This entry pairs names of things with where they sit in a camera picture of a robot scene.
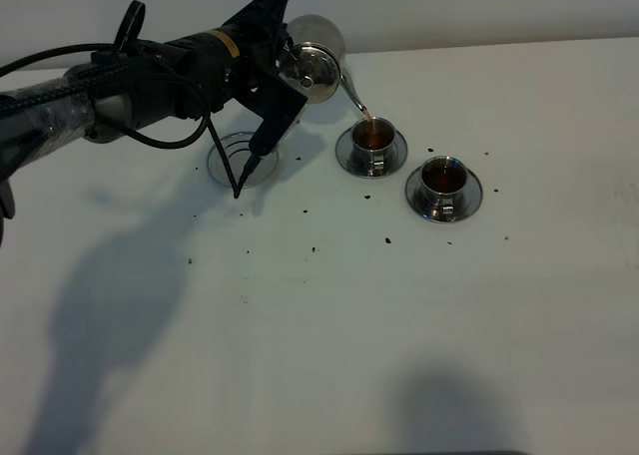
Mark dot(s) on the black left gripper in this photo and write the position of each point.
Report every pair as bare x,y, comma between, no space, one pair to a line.
238,61

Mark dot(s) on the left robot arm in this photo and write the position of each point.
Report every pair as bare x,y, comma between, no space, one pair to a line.
133,83

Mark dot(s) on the far stainless steel saucer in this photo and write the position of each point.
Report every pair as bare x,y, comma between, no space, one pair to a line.
343,153

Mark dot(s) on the stainless steel saucer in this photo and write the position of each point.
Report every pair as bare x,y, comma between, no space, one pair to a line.
472,197
343,153

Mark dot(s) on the far stainless steel teacup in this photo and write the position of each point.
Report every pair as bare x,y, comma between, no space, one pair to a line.
373,145

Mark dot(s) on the stainless steel teacup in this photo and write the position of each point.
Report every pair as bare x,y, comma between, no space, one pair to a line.
442,181
373,145

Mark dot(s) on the near stainless steel teacup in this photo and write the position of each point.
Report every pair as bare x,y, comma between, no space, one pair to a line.
442,181

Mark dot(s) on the near stainless steel saucer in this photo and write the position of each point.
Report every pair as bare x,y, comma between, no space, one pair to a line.
472,197

